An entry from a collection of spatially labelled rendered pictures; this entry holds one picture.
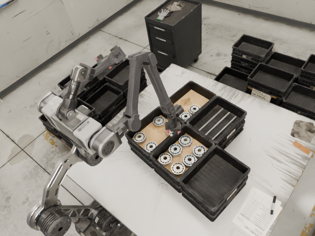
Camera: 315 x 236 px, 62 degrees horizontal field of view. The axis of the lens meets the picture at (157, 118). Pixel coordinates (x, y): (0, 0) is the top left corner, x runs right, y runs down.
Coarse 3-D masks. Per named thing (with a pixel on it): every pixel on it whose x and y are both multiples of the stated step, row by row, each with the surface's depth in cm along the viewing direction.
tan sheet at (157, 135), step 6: (150, 126) 224; (144, 132) 221; (150, 132) 220; (156, 132) 219; (162, 132) 218; (132, 138) 218; (150, 138) 216; (156, 138) 215; (162, 138) 214; (138, 144) 214; (144, 144) 213
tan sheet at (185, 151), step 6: (192, 138) 211; (192, 144) 207; (198, 144) 206; (168, 150) 206; (186, 150) 204; (192, 150) 203; (180, 156) 201; (174, 162) 199; (168, 168) 196; (186, 168) 194
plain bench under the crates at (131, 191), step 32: (224, 96) 252; (256, 128) 224; (288, 128) 220; (128, 160) 220; (256, 160) 205; (288, 160) 202; (96, 192) 206; (128, 192) 202; (160, 192) 199; (288, 192) 187; (128, 224) 187; (160, 224) 184; (192, 224) 181; (224, 224) 179
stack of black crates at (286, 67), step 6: (270, 54) 314; (276, 54) 317; (282, 54) 311; (270, 60) 322; (276, 60) 321; (282, 60) 317; (288, 60) 312; (294, 60) 307; (300, 60) 302; (276, 66) 314; (282, 66) 313; (288, 66) 312; (294, 66) 311; (300, 66) 307; (294, 72) 305; (294, 78) 290
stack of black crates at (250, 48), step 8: (240, 40) 326; (248, 40) 328; (256, 40) 321; (264, 40) 315; (232, 48) 316; (240, 48) 327; (248, 48) 325; (256, 48) 323; (264, 48) 321; (272, 48) 313; (232, 56) 326; (240, 56) 318; (248, 56) 310; (256, 56) 302; (264, 56) 298; (232, 64) 334; (240, 64) 325; (248, 64) 317; (256, 64) 309; (248, 72) 326
